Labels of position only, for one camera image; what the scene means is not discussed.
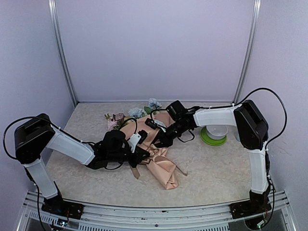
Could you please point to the right aluminium frame post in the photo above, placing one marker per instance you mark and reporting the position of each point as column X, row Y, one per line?
column 249, row 50

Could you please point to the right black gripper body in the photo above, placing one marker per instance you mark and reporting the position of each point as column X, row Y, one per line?
column 168, row 141

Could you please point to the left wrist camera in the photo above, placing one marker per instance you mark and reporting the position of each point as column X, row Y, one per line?
column 137, row 138

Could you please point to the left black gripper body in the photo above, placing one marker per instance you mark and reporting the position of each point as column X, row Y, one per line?
column 133, row 162

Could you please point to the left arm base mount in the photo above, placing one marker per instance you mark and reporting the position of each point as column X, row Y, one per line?
column 58, row 206

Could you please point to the front aluminium rail base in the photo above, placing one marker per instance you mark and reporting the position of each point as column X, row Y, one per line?
column 96, row 217

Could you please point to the left aluminium frame post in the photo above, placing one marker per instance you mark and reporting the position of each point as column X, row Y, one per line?
column 60, row 48

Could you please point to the tan ribbon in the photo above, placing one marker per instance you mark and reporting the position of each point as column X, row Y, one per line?
column 160, row 166

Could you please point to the pink rose stem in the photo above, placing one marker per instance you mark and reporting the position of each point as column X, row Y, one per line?
column 114, row 121

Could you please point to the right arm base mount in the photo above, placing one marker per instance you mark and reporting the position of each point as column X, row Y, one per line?
column 257, row 203

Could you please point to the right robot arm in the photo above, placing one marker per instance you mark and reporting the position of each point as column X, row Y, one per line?
column 251, row 126

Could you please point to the green plate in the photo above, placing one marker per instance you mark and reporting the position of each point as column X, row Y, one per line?
column 210, row 141

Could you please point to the light blue cup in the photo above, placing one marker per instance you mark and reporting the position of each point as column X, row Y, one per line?
column 237, row 136

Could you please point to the white ceramic bowl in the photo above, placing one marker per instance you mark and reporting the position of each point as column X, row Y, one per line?
column 216, row 132

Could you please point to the aluminium frame post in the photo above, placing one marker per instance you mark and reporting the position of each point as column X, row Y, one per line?
column 249, row 50
column 60, row 48

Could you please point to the pink wrapping paper sheet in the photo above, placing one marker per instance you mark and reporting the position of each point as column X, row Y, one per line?
column 129, row 127

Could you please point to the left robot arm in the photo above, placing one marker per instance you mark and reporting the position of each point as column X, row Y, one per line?
column 39, row 133

